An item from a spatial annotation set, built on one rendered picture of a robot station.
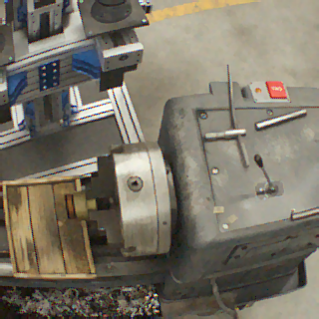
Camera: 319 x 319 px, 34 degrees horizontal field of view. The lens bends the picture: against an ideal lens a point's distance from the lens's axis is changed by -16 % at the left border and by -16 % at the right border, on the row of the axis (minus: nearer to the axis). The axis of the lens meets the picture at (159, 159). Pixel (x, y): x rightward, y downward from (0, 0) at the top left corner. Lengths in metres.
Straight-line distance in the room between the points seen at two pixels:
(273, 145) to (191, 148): 0.24
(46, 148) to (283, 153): 1.41
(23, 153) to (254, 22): 1.78
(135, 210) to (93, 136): 1.27
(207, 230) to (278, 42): 2.27
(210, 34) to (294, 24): 0.72
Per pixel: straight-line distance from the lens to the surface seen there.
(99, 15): 1.89
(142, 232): 1.51
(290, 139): 1.62
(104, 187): 1.59
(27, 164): 2.68
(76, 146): 2.70
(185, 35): 3.39
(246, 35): 3.51
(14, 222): 1.84
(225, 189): 1.50
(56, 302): 2.06
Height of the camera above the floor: 2.59
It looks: 63 degrees down
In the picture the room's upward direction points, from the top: 12 degrees clockwise
